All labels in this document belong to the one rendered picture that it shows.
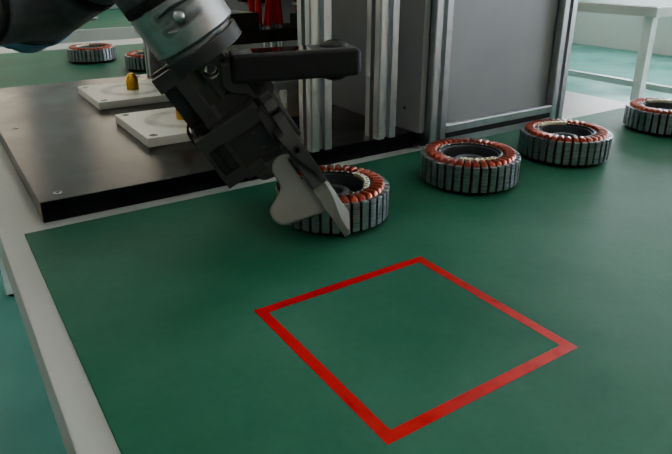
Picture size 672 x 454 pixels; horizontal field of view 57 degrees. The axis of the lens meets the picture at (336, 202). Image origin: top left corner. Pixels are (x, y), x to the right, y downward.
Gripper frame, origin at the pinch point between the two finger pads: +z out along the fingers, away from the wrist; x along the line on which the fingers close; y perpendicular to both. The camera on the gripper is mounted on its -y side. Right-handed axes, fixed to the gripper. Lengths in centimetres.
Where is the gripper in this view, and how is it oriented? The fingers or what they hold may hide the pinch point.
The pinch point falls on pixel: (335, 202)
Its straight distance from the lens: 61.3
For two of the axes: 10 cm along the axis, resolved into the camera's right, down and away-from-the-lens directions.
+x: 2.4, 3.7, -9.0
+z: 5.0, 7.4, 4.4
